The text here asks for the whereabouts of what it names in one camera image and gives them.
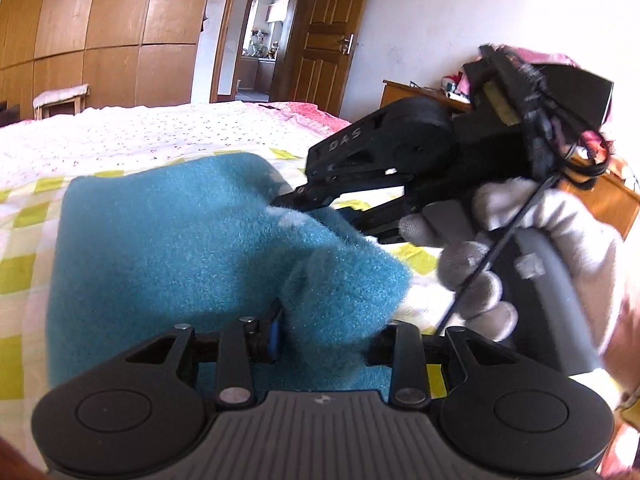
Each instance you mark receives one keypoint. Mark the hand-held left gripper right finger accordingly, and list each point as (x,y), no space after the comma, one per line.
(407,360)

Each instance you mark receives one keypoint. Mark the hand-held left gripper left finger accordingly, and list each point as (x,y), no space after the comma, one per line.
(274,334)

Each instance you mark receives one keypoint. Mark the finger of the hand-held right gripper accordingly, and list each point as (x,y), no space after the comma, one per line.
(320,196)
(377,225)

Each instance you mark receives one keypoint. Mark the teal fleece towel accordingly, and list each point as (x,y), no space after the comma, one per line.
(175,260)

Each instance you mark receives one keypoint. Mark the person's right forearm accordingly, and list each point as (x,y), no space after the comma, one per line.
(627,340)

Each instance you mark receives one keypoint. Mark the person's right hand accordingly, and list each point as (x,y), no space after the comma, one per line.
(585,240)

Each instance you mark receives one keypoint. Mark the brown wooden door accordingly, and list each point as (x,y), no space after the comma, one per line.
(320,65)

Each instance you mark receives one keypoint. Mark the pink cloth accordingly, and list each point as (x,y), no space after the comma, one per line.
(545,56)

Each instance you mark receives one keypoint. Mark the checked floral bed quilt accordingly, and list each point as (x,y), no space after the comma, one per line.
(100,132)

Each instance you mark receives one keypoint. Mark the small padded wooden stool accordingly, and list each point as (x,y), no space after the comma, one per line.
(60,93)

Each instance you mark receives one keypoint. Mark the wooden wardrobe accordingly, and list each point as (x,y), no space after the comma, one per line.
(100,20)

